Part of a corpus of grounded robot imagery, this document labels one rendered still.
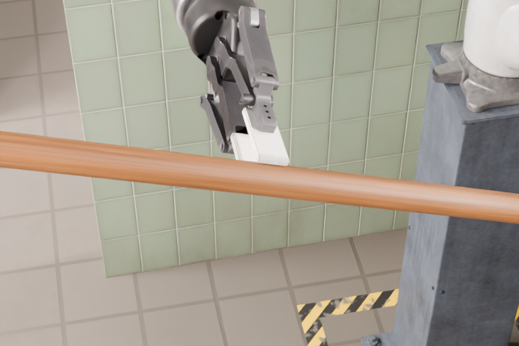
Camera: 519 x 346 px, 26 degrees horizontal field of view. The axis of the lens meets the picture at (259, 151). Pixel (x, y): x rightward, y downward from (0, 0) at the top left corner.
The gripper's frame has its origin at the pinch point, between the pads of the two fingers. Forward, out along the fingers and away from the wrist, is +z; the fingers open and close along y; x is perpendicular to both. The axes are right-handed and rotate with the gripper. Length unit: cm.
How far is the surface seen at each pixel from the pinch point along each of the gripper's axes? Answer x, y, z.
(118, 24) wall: -24, 75, -120
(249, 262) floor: -80, 144, -116
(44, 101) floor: -34, 162, -193
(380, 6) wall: -81, 58, -120
